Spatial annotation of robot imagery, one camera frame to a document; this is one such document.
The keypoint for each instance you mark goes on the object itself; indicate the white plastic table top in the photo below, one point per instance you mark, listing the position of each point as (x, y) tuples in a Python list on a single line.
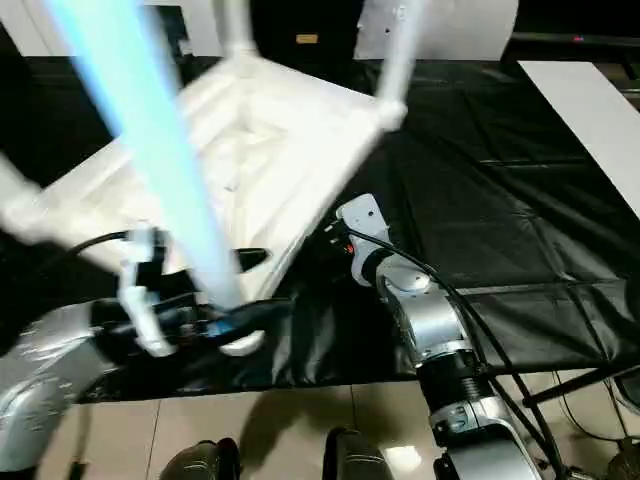
[(275, 150)]

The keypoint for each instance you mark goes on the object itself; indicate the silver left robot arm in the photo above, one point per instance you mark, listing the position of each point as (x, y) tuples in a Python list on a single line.
[(40, 360)]

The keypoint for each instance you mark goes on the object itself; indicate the dark left robot foot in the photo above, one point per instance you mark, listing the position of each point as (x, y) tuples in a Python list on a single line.
[(200, 462)]

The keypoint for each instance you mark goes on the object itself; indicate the dark robot foot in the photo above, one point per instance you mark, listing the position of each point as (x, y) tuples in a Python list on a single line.
[(355, 457), (200, 462)]

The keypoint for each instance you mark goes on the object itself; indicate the dark right robot foot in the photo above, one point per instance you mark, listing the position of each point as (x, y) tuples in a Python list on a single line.
[(355, 457)]

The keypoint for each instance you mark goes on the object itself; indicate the black table mat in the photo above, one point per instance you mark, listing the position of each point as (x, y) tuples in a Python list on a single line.
[(500, 175)]

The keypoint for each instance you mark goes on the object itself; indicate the glossy black box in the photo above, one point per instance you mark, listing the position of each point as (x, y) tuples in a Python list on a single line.
[(280, 30)]

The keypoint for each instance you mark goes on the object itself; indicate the black tripod leg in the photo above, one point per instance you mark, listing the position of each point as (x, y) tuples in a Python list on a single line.
[(565, 387)]

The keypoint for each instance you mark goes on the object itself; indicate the white flat board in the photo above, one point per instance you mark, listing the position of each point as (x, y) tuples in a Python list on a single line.
[(590, 125)]

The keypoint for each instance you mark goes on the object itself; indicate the black monitor with red logo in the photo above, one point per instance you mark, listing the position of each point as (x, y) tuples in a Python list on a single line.
[(575, 20)]

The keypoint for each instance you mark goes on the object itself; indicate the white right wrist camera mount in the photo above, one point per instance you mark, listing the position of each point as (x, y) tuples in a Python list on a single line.
[(367, 215)]

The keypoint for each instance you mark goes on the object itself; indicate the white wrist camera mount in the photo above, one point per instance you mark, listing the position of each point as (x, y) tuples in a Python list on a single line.
[(145, 310), (367, 215)]

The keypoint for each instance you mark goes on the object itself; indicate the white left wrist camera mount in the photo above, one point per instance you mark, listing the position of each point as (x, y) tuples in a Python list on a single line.
[(145, 310)]

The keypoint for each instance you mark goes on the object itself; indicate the white panel with round mount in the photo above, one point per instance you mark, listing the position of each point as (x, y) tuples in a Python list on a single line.
[(465, 30)]

